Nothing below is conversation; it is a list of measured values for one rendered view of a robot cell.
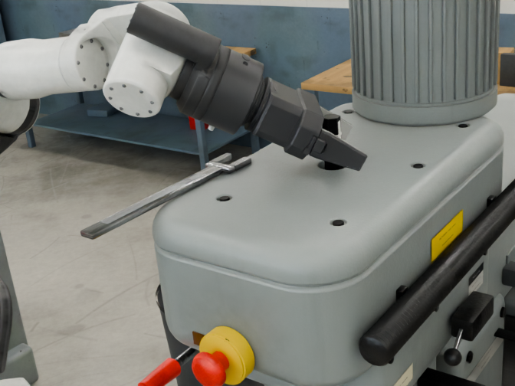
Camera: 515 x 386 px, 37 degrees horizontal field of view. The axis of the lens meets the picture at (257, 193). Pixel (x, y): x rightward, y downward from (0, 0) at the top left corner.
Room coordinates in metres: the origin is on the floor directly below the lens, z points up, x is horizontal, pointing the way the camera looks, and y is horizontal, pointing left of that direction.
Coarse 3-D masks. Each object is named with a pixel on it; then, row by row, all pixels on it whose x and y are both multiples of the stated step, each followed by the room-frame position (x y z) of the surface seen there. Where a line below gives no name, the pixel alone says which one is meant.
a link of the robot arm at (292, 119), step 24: (240, 72) 0.83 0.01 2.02; (216, 96) 0.82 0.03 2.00; (240, 96) 0.82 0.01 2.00; (264, 96) 0.83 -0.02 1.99; (288, 96) 0.85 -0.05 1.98; (312, 96) 0.89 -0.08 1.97; (216, 120) 0.83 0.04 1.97; (240, 120) 0.82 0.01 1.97; (264, 120) 0.82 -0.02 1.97; (288, 120) 0.82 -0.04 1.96; (312, 120) 0.81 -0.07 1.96; (288, 144) 0.81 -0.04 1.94; (312, 144) 0.80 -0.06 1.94
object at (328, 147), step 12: (324, 132) 0.80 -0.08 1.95; (324, 144) 0.80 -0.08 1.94; (336, 144) 0.80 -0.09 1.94; (348, 144) 0.81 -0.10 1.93; (312, 156) 0.80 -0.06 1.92; (324, 156) 0.80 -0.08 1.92; (336, 156) 0.80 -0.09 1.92; (348, 156) 0.80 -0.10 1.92; (360, 156) 0.80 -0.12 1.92; (360, 168) 0.80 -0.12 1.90
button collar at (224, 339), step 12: (204, 336) 0.69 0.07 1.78; (216, 336) 0.67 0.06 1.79; (228, 336) 0.67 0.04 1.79; (240, 336) 0.67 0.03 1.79; (204, 348) 0.68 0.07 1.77; (216, 348) 0.67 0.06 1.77; (228, 348) 0.66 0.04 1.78; (240, 348) 0.66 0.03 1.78; (228, 360) 0.67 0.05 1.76; (240, 360) 0.66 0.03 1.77; (252, 360) 0.67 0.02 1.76; (228, 372) 0.67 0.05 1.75; (240, 372) 0.66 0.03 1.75
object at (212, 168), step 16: (224, 160) 0.90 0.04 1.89; (240, 160) 0.88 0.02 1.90; (192, 176) 0.85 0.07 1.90; (208, 176) 0.85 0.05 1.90; (160, 192) 0.81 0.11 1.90; (176, 192) 0.81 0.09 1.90; (128, 208) 0.77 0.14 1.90; (144, 208) 0.77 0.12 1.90; (96, 224) 0.74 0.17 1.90; (112, 224) 0.73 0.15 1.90
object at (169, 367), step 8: (184, 352) 0.77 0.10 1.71; (192, 352) 0.77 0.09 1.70; (168, 360) 0.75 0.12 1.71; (176, 360) 0.76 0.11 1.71; (184, 360) 0.76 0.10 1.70; (160, 368) 0.74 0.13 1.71; (168, 368) 0.74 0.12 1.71; (176, 368) 0.74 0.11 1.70; (152, 376) 0.73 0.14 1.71; (160, 376) 0.73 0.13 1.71; (168, 376) 0.73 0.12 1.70; (176, 376) 0.74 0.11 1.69; (144, 384) 0.71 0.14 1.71; (152, 384) 0.72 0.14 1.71; (160, 384) 0.72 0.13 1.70
